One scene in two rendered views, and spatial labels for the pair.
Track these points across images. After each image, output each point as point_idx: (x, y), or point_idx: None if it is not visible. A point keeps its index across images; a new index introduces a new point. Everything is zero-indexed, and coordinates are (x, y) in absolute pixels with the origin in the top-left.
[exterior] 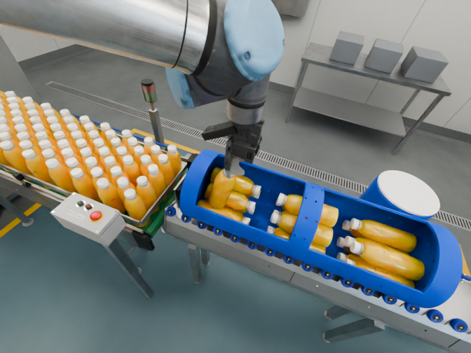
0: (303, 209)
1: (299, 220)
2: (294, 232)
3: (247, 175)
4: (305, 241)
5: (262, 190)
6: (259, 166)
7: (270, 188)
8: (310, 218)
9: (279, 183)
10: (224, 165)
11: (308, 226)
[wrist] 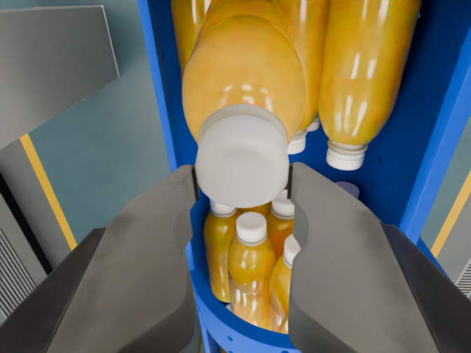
0: (246, 340)
1: (219, 323)
2: (199, 298)
3: (428, 86)
4: (198, 306)
5: (378, 139)
6: (429, 192)
7: (387, 166)
8: (233, 345)
9: (398, 202)
10: (47, 282)
11: (217, 333)
